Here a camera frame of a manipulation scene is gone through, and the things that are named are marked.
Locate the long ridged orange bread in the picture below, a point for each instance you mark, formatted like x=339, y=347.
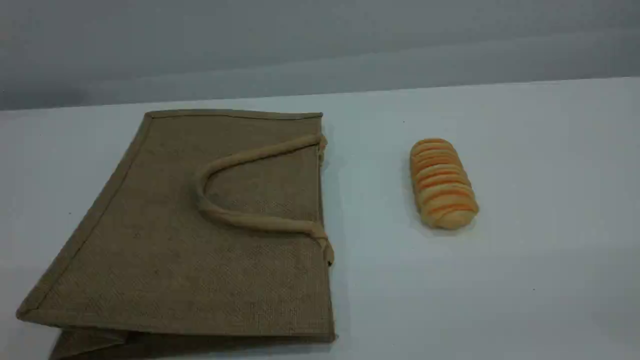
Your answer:
x=442, y=185

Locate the brown jute tote bag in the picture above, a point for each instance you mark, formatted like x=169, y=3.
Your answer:
x=175, y=250

